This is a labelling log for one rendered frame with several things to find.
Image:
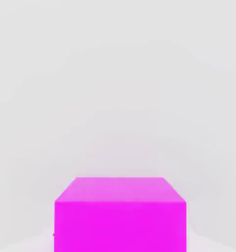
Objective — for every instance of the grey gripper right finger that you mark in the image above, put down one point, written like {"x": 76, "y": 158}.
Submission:
{"x": 198, "y": 243}

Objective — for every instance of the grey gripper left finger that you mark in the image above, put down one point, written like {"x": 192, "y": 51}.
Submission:
{"x": 43, "y": 243}

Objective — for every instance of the small magenta cube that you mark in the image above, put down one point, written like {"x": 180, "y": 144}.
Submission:
{"x": 120, "y": 224}

